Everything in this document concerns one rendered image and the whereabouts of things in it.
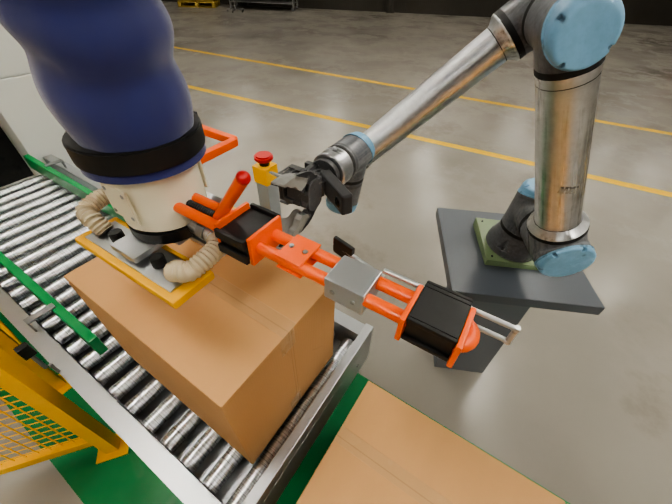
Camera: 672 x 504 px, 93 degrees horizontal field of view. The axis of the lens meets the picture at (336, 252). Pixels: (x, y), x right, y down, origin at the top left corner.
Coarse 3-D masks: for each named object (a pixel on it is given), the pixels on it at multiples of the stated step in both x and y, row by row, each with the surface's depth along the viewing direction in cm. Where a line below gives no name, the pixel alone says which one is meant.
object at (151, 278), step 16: (112, 224) 75; (80, 240) 71; (96, 240) 71; (112, 240) 69; (112, 256) 68; (160, 256) 64; (176, 256) 68; (128, 272) 65; (144, 272) 64; (160, 272) 64; (208, 272) 65; (144, 288) 64; (160, 288) 62; (176, 288) 62; (192, 288) 62; (176, 304) 60
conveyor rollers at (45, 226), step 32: (0, 192) 182; (32, 192) 186; (64, 192) 184; (0, 224) 160; (32, 224) 163; (64, 224) 166; (32, 256) 145; (64, 256) 148; (96, 256) 152; (64, 288) 136; (96, 320) 125; (96, 352) 112; (128, 384) 105; (160, 384) 105; (320, 384) 105; (160, 416) 97; (192, 416) 97; (192, 448) 91; (224, 480) 87; (256, 480) 86
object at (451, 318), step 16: (416, 304) 44; (432, 304) 44; (448, 304) 44; (464, 304) 44; (400, 320) 42; (416, 320) 42; (432, 320) 42; (448, 320) 42; (464, 320) 42; (400, 336) 45; (416, 336) 44; (432, 336) 43; (448, 336) 40; (464, 336) 41; (432, 352) 44; (448, 352) 43
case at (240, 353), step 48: (192, 240) 96; (96, 288) 81; (240, 288) 82; (288, 288) 83; (144, 336) 72; (192, 336) 72; (240, 336) 72; (288, 336) 74; (192, 384) 64; (240, 384) 64; (288, 384) 87; (240, 432) 73
